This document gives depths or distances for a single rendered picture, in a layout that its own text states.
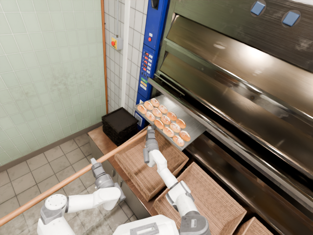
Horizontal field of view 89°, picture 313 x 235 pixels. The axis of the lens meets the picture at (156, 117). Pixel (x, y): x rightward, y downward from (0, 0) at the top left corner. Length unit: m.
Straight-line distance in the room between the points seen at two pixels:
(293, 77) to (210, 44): 0.47
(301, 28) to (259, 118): 0.48
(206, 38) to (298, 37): 0.45
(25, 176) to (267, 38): 2.65
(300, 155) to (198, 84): 0.72
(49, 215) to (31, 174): 1.78
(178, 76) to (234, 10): 0.53
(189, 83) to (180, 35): 0.34
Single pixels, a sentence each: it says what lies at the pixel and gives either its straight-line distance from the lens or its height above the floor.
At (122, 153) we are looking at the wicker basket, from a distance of 1.79.
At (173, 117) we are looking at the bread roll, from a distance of 1.34.
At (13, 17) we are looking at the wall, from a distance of 1.79.
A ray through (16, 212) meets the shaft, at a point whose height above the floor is 1.20.
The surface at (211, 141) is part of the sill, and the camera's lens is 1.37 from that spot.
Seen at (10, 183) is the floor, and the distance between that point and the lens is 2.62.
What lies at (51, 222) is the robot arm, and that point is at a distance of 0.82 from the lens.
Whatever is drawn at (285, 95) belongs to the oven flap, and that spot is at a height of 1.75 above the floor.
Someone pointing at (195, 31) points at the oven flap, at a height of 1.83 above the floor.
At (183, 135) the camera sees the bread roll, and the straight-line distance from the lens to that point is 1.23.
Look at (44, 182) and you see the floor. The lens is 2.47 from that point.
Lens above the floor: 2.11
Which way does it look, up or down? 44 degrees down
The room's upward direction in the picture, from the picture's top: 14 degrees clockwise
